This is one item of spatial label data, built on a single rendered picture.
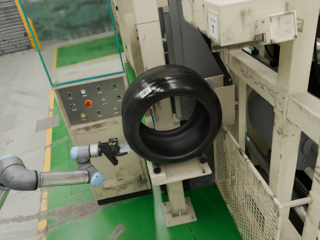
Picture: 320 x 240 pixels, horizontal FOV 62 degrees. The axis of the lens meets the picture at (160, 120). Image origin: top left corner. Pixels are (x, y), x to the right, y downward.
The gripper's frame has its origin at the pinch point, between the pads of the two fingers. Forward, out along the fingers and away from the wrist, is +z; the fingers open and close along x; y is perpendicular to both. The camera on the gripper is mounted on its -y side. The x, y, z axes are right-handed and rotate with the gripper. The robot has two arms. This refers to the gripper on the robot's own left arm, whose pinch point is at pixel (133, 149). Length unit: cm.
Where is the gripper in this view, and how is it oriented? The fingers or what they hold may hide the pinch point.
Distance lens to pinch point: 160.8
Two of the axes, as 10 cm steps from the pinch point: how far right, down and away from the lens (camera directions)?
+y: -0.3, -8.7, -5.0
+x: -1.5, -4.9, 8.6
